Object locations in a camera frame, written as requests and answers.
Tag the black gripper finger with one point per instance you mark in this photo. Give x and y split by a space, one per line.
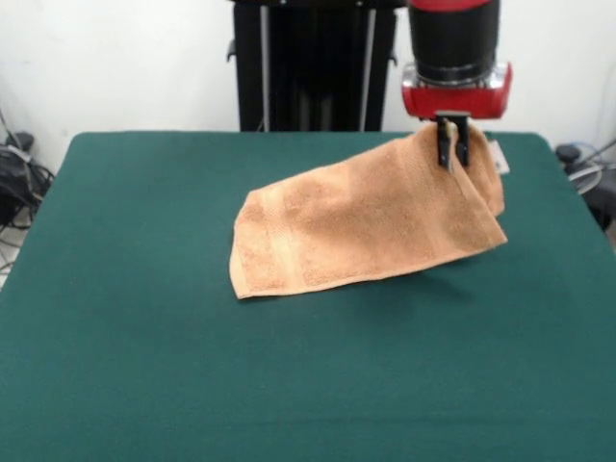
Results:
443 142
463 142

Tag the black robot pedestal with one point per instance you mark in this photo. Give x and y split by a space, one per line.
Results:
317 72

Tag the dark green table cloth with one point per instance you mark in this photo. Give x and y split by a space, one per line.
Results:
144 337

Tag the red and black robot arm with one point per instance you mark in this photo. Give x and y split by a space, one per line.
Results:
452 38

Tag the orange terry towel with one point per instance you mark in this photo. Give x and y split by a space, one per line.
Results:
361 226

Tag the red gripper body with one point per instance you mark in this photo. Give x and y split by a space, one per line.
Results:
452 101

